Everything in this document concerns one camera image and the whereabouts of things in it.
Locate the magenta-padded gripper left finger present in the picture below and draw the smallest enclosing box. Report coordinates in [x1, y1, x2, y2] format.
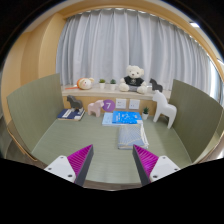
[43, 144, 95, 187]

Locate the purple round number sign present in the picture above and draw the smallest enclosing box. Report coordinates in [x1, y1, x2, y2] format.
[102, 98, 116, 113]

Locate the pink horse figurine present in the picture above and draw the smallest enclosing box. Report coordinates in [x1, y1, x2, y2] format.
[87, 99, 105, 118]

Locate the beige window sill ledge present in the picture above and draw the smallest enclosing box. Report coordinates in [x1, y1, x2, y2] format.
[60, 84, 172, 100]

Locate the green partition panel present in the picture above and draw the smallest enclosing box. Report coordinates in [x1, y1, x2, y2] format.
[6, 73, 65, 153]
[168, 78, 224, 164]

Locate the large white horse figurine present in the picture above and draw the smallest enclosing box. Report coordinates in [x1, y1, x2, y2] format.
[151, 89, 178, 130]

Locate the round cream plush toy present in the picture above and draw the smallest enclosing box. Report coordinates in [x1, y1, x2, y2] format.
[76, 77, 96, 91]

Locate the small black horse figurine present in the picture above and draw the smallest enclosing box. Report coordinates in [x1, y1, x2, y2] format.
[149, 77, 164, 93]

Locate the white pleated curtain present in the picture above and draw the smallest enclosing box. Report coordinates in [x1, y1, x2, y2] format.
[55, 8, 214, 101]

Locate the grey horse figurine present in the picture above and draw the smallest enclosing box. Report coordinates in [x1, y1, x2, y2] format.
[66, 94, 84, 112]

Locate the white teddy bear, dark shirt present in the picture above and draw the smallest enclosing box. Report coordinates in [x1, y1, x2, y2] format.
[118, 64, 148, 95]

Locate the light blue booklet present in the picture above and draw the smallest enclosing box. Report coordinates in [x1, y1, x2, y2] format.
[101, 112, 114, 127]

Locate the white wall socket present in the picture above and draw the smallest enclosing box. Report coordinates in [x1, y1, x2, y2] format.
[128, 98, 141, 111]
[115, 98, 128, 110]

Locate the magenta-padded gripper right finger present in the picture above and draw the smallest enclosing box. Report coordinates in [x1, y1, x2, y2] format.
[132, 144, 182, 186]

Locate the bright blue book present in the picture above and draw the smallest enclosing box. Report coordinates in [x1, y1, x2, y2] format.
[111, 110, 144, 125]

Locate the navy blue book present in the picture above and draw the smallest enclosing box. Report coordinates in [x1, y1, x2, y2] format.
[56, 108, 86, 122]

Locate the small potted plant, white pot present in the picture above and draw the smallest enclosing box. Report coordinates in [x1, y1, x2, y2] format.
[141, 106, 150, 121]
[109, 78, 118, 91]
[98, 78, 107, 90]

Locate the blue towel with yellow print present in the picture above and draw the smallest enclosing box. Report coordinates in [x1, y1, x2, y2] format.
[116, 123, 150, 151]

